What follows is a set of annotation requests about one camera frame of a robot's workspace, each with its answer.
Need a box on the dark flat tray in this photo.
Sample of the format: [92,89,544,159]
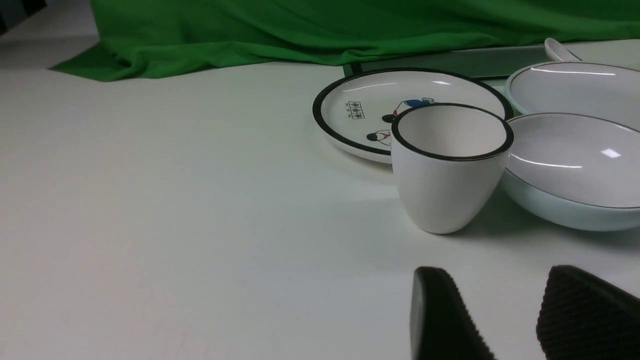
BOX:
[342,44,549,81]

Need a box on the pale blue bowl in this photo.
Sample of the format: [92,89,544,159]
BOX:
[503,61,640,130]

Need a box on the white spoon at back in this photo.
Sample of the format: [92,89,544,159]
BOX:
[543,38,583,62]

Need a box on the illustrated plate black rim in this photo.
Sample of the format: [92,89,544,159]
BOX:
[311,68,514,164]

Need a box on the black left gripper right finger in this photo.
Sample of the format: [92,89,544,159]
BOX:
[535,265,640,360]

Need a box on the white cup black rim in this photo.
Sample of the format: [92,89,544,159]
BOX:
[391,103,515,235]

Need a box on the pale blue shallow plate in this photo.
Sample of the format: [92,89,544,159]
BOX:
[501,112,640,231]

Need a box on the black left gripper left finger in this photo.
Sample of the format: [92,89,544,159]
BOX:
[409,266,495,360]

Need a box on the green backdrop cloth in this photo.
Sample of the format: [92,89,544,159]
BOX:
[52,0,640,82]

